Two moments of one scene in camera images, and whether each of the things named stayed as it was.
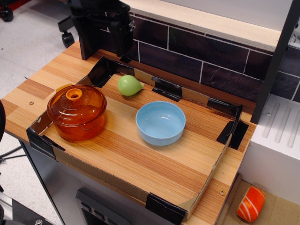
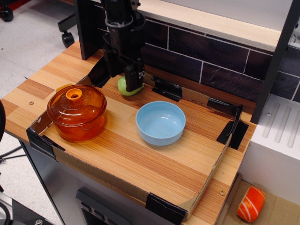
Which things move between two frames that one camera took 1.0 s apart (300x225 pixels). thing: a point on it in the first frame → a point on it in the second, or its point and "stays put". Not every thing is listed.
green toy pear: (129, 85) stays put
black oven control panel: (94, 211) stays put
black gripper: (101, 15) → (123, 45)
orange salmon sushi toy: (251, 204) stays put
